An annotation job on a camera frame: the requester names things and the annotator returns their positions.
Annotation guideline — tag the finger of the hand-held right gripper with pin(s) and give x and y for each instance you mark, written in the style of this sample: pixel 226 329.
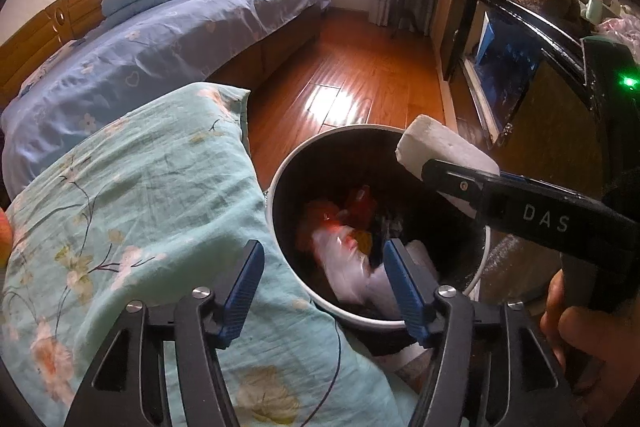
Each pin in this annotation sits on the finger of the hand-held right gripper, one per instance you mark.
pixel 517 179
pixel 457 184

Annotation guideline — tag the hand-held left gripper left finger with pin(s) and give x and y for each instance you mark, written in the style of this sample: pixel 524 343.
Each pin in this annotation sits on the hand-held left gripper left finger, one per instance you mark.
pixel 242 297

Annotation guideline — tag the white foam block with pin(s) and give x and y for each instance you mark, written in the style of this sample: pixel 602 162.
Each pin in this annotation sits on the white foam block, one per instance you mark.
pixel 450 142

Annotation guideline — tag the black glossy cabinet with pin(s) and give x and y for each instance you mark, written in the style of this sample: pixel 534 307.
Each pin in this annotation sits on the black glossy cabinet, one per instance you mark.
pixel 550 57

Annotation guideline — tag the red yellow apple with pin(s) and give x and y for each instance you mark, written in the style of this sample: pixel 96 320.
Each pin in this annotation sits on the red yellow apple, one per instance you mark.
pixel 5 239

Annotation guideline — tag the person's right hand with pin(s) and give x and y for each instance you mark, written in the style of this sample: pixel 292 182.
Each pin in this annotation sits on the person's right hand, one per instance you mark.
pixel 600 347

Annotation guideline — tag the white round bin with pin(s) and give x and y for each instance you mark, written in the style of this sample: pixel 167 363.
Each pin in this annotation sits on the white round bin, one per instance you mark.
pixel 295 197

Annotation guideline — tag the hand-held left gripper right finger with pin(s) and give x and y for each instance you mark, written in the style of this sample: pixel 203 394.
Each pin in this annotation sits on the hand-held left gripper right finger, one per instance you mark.
pixel 407 292

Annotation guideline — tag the white plastic bag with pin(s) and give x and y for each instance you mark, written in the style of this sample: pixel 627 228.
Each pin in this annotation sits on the white plastic bag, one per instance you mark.
pixel 417 259

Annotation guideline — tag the red white plastic wrapper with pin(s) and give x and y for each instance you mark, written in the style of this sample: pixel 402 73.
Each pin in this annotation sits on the red white plastic wrapper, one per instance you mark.
pixel 342 264

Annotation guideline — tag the light green floral tablecloth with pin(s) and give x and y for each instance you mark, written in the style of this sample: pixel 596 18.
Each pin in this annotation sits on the light green floral tablecloth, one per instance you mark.
pixel 150 207

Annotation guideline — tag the light green bottle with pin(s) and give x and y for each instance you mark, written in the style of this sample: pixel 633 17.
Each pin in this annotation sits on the light green bottle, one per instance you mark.
pixel 594 9

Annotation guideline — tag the wooden headboard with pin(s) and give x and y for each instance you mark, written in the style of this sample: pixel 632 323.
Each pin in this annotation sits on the wooden headboard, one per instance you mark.
pixel 40 37

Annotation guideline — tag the bed with blue sheet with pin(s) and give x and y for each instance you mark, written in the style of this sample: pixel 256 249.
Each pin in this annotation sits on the bed with blue sheet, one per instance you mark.
pixel 175 42

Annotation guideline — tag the grey patterned curtain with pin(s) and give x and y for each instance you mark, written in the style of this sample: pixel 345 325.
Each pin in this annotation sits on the grey patterned curtain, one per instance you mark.
pixel 385 4

